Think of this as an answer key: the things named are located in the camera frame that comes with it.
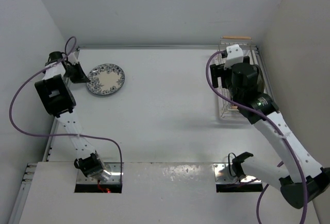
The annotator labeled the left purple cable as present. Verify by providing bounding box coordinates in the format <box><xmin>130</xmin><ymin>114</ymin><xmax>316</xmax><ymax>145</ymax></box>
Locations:
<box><xmin>9</xmin><ymin>36</ymin><xmax>123</xmax><ymax>181</ymax></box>

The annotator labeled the blue floral plate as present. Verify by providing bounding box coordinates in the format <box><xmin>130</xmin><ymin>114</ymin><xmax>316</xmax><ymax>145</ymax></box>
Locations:
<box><xmin>86</xmin><ymin>63</ymin><xmax>125</xmax><ymax>96</ymax></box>

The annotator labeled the purple cable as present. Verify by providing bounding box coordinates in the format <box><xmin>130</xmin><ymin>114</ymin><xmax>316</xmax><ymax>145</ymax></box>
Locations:
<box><xmin>205</xmin><ymin>50</ymin><xmax>309</xmax><ymax>224</ymax></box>
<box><xmin>9</xmin><ymin>36</ymin><xmax>123</xmax><ymax>181</ymax></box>

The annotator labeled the metal wire dish rack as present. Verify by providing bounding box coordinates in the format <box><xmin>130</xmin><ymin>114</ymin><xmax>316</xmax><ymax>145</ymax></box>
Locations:
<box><xmin>218</xmin><ymin>36</ymin><xmax>260</xmax><ymax>123</ymax></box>

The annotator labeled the metal base plate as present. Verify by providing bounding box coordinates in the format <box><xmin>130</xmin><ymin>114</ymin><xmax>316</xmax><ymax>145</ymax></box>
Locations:
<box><xmin>76</xmin><ymin>162</ymin><xmax>123</xmax><ymax>185</ymax></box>
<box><xmin>213</xmin><ymin>163</ymin><xmax>262</xmax><ymax>186</ymax></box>

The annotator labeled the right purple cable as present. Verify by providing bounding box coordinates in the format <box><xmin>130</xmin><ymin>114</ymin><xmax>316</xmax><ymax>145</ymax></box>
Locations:
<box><xmin>205</xmin><ymin>50</ymin><xmax>309</xmax><ymax>224</ymax></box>

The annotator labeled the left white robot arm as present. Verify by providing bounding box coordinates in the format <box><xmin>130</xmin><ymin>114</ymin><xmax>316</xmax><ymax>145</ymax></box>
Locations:
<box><xmin>35</xmin><ymin>51</ymin><xmax>106</xmax><ymax>181</ymax></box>

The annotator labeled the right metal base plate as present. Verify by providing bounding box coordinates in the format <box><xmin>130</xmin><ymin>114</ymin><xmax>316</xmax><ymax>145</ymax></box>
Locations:
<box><xmin>213</xmin><ymin>163</ymin><xmax>262</xmax><ymax>186</ymax></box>

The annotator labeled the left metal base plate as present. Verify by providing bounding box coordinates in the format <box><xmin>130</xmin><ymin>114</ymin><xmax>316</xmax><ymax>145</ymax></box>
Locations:
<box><xmin>76</xmin><ymin>162</ymin><xmax>123</xmax><ymax>185</ymax></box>

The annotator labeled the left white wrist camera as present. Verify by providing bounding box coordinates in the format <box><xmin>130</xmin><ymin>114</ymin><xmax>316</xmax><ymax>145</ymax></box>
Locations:
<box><xmin>68</xmin><ymin>53</ymin><xmax>78</xmax><ymax>65</ymax></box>

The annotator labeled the plain dark rim plate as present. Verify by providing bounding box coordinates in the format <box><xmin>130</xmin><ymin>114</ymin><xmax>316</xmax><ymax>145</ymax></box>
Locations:
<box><xmin>253</xmin><ymin>64</ymin><xmax>265</xmax><ymax>93</ymax></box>

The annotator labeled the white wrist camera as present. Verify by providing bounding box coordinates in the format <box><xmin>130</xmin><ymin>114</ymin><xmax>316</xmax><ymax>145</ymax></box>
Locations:
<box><xmin>224</xmin><ymin>44</ymin><xmax>244</xmax><ymax>70</ymax></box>
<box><xmin>68</xmin><ymin>53</ymin><xmax>78</xmax><ymax>65</ymax></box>

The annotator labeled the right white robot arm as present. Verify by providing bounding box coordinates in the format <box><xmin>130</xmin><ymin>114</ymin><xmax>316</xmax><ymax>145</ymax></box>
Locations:
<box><xmin>206</xmin><ymin>57</ymin><xmax>329</xmax><ymax>209</ymax></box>

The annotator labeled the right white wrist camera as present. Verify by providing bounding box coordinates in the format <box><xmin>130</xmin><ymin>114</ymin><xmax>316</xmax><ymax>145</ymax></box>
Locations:
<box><xmin>224</xmin><ymin>44</ymin><xmax>244</xmax><ymax>70</ymax></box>

